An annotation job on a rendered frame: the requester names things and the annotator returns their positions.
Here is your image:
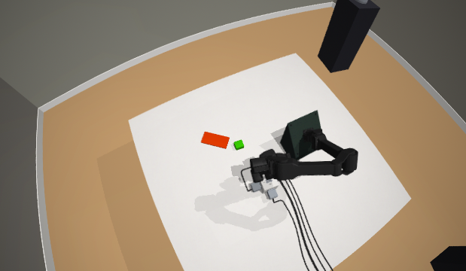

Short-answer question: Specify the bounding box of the orange-red rectangular block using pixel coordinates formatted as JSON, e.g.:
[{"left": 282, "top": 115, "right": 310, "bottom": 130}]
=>
[{"left": 201, "top": 132, "right": 230, "bottom": 149}]

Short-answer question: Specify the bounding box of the small green block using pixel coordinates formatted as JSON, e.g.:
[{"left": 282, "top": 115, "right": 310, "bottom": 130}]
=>
[{"left": 234, "top": 140, "right": 244, "bottom": 150}]

